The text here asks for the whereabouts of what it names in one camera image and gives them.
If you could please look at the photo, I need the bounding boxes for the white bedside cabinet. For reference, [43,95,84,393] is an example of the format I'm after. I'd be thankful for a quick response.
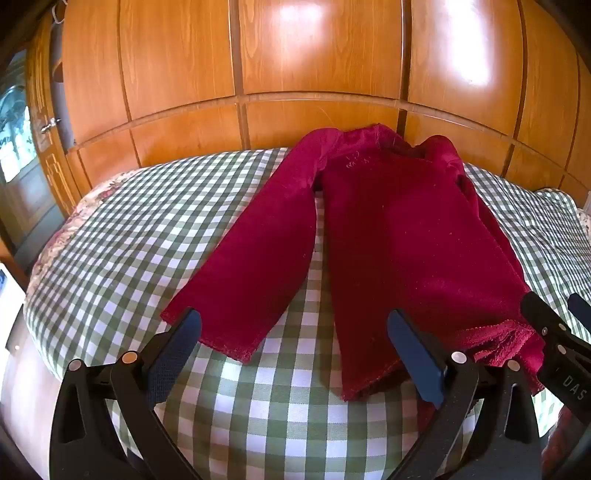
[0,262,27,354]

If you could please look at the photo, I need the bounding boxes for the wooden wardrobe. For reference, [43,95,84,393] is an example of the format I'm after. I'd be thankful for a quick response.
[51,0,591,204]

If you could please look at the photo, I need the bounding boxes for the glass window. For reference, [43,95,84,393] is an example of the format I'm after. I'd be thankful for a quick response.
[0,50,37,185]

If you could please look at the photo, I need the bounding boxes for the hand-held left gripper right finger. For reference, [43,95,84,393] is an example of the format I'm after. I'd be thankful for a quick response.
[387,308,543,480]

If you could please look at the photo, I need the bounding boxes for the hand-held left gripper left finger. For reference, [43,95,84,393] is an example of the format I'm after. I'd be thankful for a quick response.
[48,307,204,480]

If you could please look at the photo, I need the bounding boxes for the red long-sleeve sweater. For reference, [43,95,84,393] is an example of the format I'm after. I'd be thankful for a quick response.
[160,122,548,402]

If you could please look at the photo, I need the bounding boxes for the green white checkered bed sheet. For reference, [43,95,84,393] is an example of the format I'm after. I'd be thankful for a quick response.
[23,148,591,480]

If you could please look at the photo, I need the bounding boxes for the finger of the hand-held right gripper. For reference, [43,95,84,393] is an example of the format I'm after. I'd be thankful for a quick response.
[567,292,591,331]
[520,291,591,365]

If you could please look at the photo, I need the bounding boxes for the carved wooden door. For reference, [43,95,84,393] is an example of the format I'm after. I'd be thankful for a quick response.
[24,18,83,217]

